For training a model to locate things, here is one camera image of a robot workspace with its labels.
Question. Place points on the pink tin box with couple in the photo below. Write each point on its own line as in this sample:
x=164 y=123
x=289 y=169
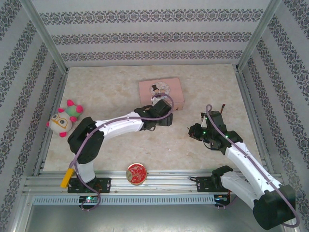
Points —
x=144 y=91

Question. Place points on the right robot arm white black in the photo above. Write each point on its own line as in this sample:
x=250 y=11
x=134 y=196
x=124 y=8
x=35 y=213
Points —
x=272 y=210

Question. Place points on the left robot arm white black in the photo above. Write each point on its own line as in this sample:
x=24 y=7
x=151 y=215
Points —
x=120 y=129

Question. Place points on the thin red stick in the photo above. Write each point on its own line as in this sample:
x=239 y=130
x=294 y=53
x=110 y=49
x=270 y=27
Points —
x=222 y=108

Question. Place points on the round red tin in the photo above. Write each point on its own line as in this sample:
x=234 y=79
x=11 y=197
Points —
x=136 y=174

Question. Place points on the grey metal sheet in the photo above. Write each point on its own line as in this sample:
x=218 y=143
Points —
x=154 y=217

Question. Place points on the plush toy with glasses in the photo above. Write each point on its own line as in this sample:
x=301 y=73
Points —
x=60 y=120

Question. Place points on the yellow clamp block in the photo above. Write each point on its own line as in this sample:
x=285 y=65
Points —
x=67 y=178

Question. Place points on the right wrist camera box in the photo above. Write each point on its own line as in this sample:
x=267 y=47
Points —
x=204 y=122

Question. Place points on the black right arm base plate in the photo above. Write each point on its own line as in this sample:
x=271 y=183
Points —
x=204 y=184

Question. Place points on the aluminium mounting rail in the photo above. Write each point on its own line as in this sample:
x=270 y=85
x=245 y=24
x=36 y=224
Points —
x=169 y=181

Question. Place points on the aluminium side rail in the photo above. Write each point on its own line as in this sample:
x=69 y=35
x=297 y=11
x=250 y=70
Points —
x=59 y=96
x=246 y=96

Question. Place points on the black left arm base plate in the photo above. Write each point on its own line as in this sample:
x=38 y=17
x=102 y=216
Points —
x=105 y=184

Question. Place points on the aluminium frame post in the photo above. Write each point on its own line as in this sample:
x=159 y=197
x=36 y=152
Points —
x=44 y=36
x=258 y=36

